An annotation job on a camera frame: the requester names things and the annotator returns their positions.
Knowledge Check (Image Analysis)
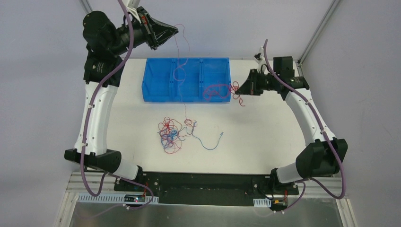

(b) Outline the pink red wire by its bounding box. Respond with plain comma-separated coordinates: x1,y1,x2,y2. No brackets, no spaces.
203,81,246,107

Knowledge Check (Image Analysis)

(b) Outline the thin red wire strand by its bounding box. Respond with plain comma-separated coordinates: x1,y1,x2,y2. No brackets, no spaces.
173,24,191,121

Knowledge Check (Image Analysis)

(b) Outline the red blue wire bundle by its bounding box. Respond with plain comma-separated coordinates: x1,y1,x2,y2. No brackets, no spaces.
157,116,224,155

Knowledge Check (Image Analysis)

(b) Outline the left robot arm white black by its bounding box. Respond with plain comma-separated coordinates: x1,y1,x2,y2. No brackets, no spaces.
64,7,178,191

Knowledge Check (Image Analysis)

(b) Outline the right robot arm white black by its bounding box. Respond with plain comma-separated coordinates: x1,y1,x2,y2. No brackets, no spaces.
236,53,348,194

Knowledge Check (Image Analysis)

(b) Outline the blue three-compartment plastic bin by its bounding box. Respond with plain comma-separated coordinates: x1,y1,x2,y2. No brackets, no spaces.
141,58,231,103

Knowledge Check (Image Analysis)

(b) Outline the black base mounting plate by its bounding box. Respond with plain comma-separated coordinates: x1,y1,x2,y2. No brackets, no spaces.
113,171,299,207

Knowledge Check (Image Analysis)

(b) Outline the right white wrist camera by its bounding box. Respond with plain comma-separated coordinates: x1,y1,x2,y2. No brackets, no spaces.
253,47,266,69

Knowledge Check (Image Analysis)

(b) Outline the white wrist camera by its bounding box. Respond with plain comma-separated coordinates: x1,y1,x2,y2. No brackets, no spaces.
253,47,266,69
122,0,140,14

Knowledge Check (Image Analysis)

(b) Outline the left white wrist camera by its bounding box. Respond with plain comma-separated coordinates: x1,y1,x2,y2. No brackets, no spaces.
122,0,140,14

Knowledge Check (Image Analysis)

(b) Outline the right white slotted cable duct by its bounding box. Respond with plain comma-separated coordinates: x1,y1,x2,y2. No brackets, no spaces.
253,198,271,208

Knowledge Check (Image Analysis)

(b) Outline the white slotted cable duct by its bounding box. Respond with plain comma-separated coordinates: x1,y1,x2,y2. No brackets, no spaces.
253,198,271,208
77,193,159,205

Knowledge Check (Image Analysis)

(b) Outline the left white slotted cable duct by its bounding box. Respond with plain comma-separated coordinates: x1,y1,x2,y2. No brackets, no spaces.
77,193,159,205

